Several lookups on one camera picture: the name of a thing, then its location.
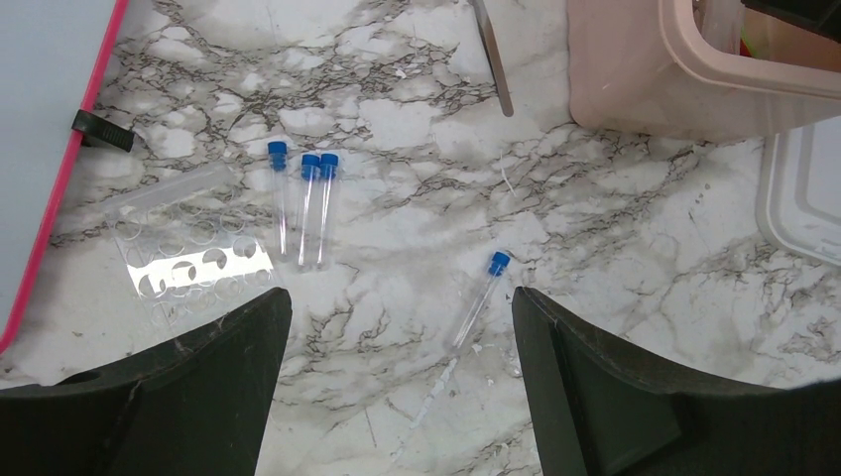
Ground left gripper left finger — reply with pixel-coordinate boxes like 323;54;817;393
1;288;293;475

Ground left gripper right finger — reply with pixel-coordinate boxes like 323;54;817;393
512;287;840;475

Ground clear test tube rack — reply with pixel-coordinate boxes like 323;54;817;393
101;163;275;334

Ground blue capped test tube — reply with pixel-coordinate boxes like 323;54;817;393
316;153;340;270
297;154;320;268
447;251;511;352
267;141;290;262

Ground white plastic bin lid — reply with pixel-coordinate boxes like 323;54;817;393
756;117;840;266

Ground pink plastic bin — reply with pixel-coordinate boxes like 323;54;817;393
567;1;840;143

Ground metal tweezers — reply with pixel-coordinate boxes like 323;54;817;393
469;0;514;117

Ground white board with pink frame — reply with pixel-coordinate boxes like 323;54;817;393
1;1;129;349

